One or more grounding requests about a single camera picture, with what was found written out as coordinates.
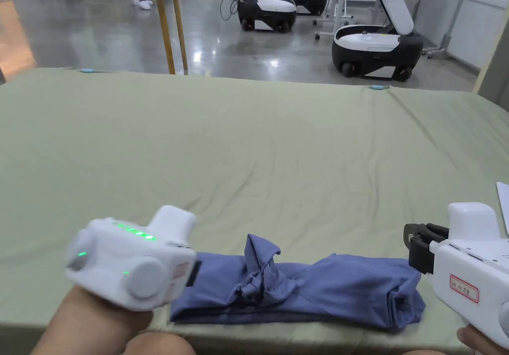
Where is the person's right hand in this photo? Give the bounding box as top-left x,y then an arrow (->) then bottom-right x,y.
456,325 -> 509,355

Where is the white card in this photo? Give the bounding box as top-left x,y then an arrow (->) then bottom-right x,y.
496,181 -> 509,237

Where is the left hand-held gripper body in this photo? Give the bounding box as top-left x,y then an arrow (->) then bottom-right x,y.
63,205 -> 203,313

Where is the blue garment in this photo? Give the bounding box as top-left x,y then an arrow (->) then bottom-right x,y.
170,233 -> 427,331

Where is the person's left forearm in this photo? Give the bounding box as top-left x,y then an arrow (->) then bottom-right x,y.
29,317 -> 128,355

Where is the person's left hand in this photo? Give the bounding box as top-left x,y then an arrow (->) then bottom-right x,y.
51,283 -> 157,346

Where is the black cable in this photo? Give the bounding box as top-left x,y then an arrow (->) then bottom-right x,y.
221,0 -> 241,22

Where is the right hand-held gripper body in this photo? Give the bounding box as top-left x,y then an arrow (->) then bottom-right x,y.
409,201 -> 509,350

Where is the bed with pale green sheet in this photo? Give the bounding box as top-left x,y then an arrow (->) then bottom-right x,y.
0,67 -> 509,355

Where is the white desk on casters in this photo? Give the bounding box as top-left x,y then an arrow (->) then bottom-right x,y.
313,0 -> 360,40

